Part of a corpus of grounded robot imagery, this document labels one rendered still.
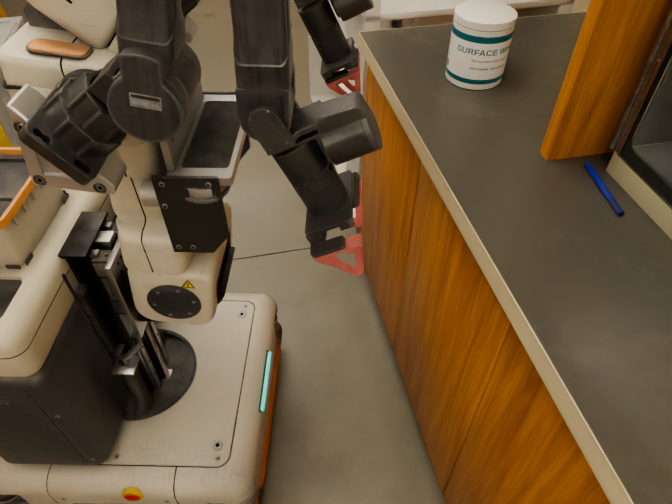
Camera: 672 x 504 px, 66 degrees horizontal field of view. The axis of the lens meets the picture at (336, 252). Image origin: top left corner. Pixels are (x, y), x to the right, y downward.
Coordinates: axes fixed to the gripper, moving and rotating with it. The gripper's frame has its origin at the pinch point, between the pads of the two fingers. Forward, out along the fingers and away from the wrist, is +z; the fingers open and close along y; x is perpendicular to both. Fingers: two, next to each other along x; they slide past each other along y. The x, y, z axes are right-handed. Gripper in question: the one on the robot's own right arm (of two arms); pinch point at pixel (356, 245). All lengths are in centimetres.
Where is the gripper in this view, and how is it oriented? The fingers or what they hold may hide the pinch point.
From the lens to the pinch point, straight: 74.1
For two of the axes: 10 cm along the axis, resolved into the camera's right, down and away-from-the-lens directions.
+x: -9.0, 2.9, 3.2
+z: 4.3, 6.3, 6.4
